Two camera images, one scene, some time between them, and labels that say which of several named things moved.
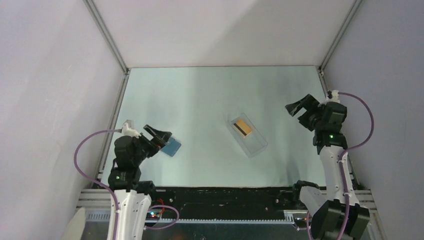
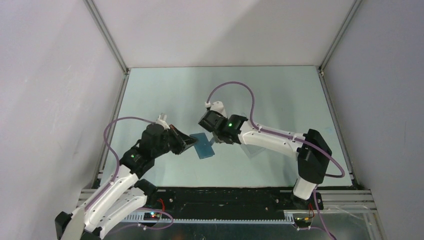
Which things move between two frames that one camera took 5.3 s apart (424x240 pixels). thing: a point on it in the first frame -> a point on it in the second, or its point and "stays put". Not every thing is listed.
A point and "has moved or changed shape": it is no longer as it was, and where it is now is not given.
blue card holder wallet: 172,147 has moved or changed shape
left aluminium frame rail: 101,24 stays put
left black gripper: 154,144 -> 181,145
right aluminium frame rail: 321,72 stays put
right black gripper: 308,102 -> 224,117
